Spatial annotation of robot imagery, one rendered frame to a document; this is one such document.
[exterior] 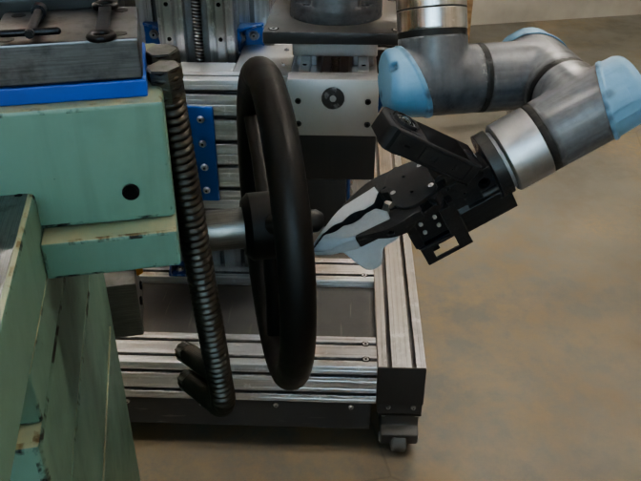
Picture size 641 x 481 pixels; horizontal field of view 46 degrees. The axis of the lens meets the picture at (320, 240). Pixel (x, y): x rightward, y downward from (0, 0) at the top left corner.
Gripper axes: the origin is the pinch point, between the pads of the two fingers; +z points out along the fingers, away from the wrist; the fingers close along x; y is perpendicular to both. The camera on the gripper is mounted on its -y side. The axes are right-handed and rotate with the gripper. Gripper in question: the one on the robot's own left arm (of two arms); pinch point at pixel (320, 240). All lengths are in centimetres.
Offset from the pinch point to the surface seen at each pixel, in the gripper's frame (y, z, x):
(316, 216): -2.6, -1.0, 0.5
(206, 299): -9.6, 8.9, -12.5
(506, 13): 164, -103, 325
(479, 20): 159, -87, 324
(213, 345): -4.9, 11.3, -12.8
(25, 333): -24.5, 13.1, -27.1
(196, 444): 59, 52, 40
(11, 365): -25.7, 12.4, -31.3
